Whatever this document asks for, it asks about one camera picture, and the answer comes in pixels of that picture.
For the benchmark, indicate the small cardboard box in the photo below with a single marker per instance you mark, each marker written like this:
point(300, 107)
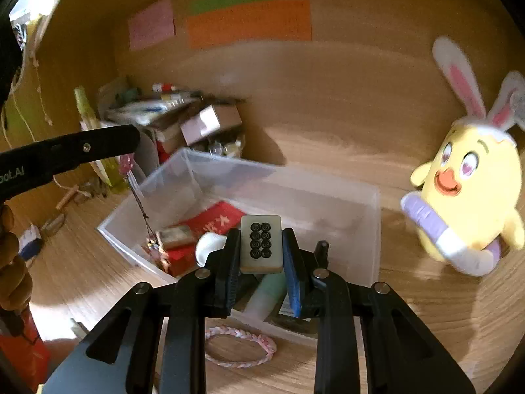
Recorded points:
point(211, 123)

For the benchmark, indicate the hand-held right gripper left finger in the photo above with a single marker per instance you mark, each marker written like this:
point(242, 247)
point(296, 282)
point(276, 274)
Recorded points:
point(231, 262)

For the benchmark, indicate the red tea packet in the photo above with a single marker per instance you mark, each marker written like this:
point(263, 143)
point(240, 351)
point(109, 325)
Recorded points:
point(213, 219)

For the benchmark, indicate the person's left hand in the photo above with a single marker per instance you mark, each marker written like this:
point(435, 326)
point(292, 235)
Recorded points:
point(14, 271)

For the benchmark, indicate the mahjong tile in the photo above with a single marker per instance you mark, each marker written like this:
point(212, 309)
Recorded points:
point(261, 242)

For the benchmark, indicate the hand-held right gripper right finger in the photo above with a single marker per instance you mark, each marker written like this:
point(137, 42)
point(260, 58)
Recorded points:
point(292, 283)

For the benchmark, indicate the mint green roll-on bottle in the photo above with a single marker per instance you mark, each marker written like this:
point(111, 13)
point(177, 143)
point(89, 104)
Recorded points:
point(266, 295)

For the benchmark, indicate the orange paper note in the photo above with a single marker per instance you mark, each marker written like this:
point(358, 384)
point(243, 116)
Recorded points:
point(250, 24)

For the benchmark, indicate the pink paper note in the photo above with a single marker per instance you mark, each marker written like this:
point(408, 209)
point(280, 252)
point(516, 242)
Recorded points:
point(151, 24)

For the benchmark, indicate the wooden stick tool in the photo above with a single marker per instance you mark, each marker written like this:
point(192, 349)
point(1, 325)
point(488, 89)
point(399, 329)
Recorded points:
point(65, 199)

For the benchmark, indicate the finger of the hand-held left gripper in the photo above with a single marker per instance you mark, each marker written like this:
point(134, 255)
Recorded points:
point(98, 143)

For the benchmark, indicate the dark green glass bottle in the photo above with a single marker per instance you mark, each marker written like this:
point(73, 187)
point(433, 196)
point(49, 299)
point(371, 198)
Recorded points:
point(299, 325)

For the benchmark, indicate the yellow-green spray bottle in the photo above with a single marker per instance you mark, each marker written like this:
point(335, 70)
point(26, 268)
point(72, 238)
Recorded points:
point(84, 106)

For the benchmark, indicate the red and white pen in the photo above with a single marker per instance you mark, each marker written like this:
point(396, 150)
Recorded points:
point(166, 87)

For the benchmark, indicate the yellow chick plush toy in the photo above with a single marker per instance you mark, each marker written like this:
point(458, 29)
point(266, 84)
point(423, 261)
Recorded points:
point(471, 197)

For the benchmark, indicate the clear plastic storage box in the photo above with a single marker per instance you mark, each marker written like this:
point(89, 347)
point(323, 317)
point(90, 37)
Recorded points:
point(320, 209)

